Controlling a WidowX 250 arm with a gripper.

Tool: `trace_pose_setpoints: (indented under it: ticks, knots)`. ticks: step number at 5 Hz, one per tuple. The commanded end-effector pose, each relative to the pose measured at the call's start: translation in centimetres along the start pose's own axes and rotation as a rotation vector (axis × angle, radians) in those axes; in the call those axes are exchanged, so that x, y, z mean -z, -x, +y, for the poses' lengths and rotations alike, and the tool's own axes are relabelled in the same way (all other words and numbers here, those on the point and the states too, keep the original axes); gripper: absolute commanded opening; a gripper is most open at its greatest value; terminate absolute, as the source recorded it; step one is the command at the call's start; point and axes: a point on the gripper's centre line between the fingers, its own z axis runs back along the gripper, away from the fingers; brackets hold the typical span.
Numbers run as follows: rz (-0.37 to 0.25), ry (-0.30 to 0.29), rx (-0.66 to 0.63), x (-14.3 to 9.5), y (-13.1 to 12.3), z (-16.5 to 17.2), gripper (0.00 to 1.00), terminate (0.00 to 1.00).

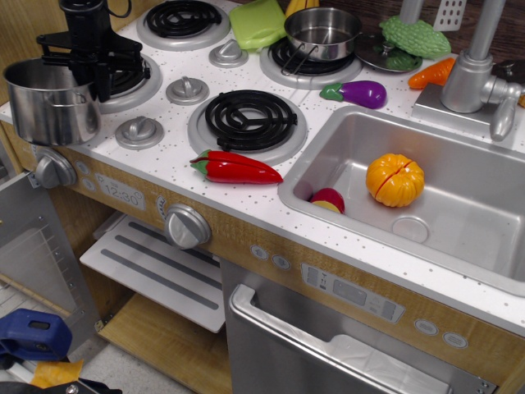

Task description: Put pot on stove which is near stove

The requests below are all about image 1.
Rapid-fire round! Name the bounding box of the blue clamp tool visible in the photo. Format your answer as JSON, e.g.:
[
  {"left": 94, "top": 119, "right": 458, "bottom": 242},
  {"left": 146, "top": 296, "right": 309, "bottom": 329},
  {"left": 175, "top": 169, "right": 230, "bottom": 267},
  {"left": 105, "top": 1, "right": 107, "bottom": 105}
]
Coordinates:
[{"left": 1, "top": 309, "right": 73, "bottom": 361}]

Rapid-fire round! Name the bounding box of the red yellow toy fruit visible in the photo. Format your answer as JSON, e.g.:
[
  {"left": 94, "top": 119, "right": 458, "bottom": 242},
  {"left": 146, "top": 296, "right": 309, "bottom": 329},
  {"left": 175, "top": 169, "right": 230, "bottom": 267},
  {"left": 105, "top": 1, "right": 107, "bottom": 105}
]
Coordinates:
[{"left": 309, "top": 188, "right": 345, "bottom": 213}]

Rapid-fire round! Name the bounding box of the white oven rack shelf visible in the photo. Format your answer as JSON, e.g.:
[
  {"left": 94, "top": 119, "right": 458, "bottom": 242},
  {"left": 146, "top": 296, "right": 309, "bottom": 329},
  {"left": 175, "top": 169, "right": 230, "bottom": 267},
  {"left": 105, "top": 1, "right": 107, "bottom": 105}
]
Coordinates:
[{"left": 80, "top": 215, "right": 225, "bottom": 333}]

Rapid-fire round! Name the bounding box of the yellow cloth scrap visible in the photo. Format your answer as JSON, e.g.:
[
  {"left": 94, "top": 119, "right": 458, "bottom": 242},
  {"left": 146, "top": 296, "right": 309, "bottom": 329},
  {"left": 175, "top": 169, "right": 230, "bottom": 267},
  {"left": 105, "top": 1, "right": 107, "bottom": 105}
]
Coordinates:
[{"left": 30, "top": 360, "right": 84, "bottom": 389}]

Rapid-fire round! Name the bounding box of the silver stovetop knob middle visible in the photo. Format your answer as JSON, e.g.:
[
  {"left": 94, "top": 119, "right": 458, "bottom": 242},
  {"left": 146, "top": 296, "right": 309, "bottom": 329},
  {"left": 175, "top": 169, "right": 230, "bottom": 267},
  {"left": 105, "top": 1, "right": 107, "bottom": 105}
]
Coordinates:
[{"left": 166, "top": 76, "right": 209, "bottom": 106}]

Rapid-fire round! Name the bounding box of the small steel saucepan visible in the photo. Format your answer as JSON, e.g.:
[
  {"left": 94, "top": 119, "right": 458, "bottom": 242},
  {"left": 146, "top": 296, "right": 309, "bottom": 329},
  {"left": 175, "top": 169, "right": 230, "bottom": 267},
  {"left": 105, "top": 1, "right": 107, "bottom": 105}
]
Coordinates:
[{"left": 281, "top": 7, "right": 362, "bottom": 76}]

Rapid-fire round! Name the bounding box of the orange toy pumpkin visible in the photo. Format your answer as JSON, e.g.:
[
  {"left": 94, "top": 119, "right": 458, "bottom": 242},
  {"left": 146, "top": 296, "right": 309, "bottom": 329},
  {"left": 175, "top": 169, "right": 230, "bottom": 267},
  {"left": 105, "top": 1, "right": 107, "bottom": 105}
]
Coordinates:
[{"left": 365, "top": 153, "right": 425, "bottom": 208}]

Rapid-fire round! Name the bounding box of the front left black burner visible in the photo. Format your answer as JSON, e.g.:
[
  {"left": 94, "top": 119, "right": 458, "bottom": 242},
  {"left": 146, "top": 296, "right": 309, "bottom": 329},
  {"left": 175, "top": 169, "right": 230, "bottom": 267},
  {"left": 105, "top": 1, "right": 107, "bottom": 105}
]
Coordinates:
[{"left": 99, "top": 55, "right": 162, "bottom": 114}]

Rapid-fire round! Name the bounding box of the yellow toy banana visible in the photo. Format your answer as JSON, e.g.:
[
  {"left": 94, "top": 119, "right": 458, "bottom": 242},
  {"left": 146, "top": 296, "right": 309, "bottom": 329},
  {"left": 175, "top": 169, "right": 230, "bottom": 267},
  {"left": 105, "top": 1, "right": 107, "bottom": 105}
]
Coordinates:
[{"left": 285, "top": 0, "right": 320, "bottom": 17}]

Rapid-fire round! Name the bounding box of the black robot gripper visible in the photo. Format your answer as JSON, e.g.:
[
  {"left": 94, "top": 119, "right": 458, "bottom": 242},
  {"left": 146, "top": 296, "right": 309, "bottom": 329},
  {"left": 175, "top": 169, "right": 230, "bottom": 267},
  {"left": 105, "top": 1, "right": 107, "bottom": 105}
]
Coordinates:
[{"left": 36, "top": 0, "right": 143, "bottom": 103}]

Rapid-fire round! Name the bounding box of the back left black burner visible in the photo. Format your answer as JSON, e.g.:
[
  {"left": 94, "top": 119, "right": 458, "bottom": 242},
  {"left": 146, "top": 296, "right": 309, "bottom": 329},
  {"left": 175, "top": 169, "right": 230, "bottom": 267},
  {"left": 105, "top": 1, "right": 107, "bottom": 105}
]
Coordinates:
[{"left": 136, "top": 1, "right": 231, "bottom": 52}]

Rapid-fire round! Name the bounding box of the silver oven knob right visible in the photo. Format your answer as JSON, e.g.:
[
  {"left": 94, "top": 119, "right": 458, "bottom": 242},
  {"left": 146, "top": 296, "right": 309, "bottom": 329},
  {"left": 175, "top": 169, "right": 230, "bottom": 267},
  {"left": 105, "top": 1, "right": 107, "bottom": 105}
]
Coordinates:
[{"left": 164, "top": 204, "right": 212, "bottom": 250}]

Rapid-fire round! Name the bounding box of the silver dishwasher door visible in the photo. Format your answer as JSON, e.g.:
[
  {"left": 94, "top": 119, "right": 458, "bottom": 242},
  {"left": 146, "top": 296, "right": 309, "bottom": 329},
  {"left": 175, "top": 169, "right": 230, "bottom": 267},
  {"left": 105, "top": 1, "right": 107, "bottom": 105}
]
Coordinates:
[{"left": 221, "top": 261, "right": 498, "bottom": 393}]

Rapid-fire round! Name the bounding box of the silver oven knob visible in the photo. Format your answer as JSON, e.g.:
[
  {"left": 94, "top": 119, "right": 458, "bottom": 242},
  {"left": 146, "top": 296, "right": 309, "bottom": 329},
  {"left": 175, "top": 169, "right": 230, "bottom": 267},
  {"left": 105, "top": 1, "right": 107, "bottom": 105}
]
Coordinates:
[
  {"left": 164, "top": 204, "right": 212, "bottom": 250},
  {"left": 34, "top": 147, "right": 77, "bottom": 189}
]

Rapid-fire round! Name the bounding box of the silver toy faucet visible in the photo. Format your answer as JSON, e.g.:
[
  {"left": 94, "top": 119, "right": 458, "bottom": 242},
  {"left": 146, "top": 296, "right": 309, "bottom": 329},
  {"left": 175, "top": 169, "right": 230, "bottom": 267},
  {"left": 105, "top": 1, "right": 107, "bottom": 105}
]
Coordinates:
[{"left": 412, "top": 1, "right": 524, "bottom": 142}]

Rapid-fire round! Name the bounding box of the tall stainless steel pot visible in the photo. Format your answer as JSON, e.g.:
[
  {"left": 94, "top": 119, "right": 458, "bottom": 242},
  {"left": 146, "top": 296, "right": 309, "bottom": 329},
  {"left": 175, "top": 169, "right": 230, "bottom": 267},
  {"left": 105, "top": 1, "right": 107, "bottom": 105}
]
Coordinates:
[{"left": 3, "top": 58, "right": 101, "bottom": 146}]

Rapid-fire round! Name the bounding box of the silver stovetop knob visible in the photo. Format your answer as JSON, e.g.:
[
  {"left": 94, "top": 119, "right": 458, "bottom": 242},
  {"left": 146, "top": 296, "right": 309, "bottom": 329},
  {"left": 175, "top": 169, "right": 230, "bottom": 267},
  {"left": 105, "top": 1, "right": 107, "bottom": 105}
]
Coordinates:
[
  {"left": 166, "top": 76, "right": 209, "bottom": 106},
  {"left": 115, "top": 116, "right": 164, "bottom": 150},
  {"left": 208, "top": 39, "right": 249, "bottom": 68}
]

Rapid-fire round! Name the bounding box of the front right black burner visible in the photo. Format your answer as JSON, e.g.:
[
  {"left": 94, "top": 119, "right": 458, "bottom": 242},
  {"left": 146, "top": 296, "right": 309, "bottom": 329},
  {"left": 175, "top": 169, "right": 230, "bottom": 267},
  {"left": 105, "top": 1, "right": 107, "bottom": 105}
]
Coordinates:
[{"left": 188, "top": 89, "right": 308, "bottom": 166}]

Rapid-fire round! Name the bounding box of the silver oven knob left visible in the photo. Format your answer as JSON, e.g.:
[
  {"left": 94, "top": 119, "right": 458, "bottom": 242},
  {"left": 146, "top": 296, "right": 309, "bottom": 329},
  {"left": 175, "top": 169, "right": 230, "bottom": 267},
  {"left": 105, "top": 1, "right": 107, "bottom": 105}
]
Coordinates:
[{"left": 34, "top": 147, "right": 77, "bottom": 189}]

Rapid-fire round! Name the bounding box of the silver stovetop knob front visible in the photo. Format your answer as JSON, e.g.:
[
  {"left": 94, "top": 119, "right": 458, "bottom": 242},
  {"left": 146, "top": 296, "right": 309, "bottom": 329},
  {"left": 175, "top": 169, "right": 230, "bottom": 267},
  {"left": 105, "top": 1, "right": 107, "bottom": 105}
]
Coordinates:
[{"left": 115, "top": 116, "right": 164, "bottom": 150}]

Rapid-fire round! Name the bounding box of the silver sink basin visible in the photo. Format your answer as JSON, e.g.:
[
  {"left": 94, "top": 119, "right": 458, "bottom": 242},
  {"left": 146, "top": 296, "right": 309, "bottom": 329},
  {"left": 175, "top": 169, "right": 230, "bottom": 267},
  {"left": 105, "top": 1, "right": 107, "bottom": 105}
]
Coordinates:
[{"left": 278, "top": 107, "right": 524, "bottom": 296}]

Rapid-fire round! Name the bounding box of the orange toy carrot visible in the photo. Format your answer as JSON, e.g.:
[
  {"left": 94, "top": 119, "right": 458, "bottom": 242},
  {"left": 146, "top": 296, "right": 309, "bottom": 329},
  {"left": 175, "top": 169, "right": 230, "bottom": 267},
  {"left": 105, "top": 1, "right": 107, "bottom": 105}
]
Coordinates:
[{"left": 408, "top": 57, "right": 455, "bottom": 89}]

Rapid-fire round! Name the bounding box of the green plastic cutting board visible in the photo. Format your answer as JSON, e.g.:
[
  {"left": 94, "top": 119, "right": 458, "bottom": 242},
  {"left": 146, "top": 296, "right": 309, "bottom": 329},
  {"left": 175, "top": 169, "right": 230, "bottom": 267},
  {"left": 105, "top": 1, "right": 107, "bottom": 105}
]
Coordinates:
[{"left": 229, "top": 0, "right": 286, "bottom": 50}]

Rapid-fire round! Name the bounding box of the black burner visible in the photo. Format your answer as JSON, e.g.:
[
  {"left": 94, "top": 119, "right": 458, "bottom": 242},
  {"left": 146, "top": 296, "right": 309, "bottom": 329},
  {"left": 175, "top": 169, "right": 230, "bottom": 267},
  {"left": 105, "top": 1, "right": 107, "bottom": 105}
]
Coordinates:
[
  {"left": 99, "top": 55, "right": 162, "bottom": 114},
  {"left": 136, "top": 1, "right": 231, "bottom": 52},
  {"left": 188, "top": 89, "right": 308, "bottom": 166},
  {"left": 259, "top": 39, "right": 363, "bottom": 90}
]

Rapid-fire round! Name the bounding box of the steel pot lid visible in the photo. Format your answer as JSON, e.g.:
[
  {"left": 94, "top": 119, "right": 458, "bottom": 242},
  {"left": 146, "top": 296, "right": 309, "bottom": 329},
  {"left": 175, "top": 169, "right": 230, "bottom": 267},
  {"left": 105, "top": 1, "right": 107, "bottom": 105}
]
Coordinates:
[{"left": 354, "top": 34, "right": 422, "bottom": 73}]

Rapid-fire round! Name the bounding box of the red toy chili pepper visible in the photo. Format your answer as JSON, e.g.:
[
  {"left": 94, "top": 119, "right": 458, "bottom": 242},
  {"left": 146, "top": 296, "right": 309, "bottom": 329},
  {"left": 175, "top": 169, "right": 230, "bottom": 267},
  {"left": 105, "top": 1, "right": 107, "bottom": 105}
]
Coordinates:
[{"left": 190, "top": 149, "right": 283, "bottom": 185}]

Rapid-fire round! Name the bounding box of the purple toy eggplant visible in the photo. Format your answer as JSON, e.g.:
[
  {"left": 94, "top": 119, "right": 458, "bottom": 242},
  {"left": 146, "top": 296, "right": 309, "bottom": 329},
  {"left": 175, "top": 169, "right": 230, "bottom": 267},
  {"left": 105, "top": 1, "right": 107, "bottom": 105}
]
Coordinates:
[{"left": 319, "top": 80, "right": 387, "bottom": 109}]

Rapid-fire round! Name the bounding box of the back right black burner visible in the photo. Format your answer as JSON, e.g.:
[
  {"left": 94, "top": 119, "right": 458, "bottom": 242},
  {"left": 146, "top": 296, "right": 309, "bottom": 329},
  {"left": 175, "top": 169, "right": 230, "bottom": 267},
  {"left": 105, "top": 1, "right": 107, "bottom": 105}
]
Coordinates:
[{"left": 259, "top": 39, "right": 363, "bottom": 90}]

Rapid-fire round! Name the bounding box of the silver stovetop knob back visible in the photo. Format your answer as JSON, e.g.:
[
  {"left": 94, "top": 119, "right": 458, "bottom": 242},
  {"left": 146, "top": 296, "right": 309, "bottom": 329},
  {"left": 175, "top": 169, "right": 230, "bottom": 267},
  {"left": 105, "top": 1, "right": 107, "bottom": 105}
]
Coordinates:
[{"left": 208, "top": 39, "right": 249, "bottom": 68}]

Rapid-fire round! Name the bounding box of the white slotted spatula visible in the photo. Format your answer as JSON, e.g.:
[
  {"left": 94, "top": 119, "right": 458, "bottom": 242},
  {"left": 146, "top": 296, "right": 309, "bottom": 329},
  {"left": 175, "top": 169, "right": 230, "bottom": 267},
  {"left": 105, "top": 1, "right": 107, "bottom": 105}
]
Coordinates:
[{"left": 433, "top": 0, "right": 467, "bottom": 32}]

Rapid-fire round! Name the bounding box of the green toy bitter gourd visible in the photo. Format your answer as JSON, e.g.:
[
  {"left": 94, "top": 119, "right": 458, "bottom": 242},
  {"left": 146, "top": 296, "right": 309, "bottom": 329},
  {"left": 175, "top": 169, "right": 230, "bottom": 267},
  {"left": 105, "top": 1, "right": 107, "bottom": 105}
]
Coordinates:
[{"left": 379, "top": 16, "right": 451, "bottom": 59}]

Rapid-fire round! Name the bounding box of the grey oven door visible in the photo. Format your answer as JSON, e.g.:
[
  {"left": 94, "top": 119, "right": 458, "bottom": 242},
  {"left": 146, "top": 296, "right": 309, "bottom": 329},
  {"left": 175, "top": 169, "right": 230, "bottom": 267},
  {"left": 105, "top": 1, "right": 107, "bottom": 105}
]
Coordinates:
[{"left": 1, "top": 173, "right": 100, "bottom": 353}]

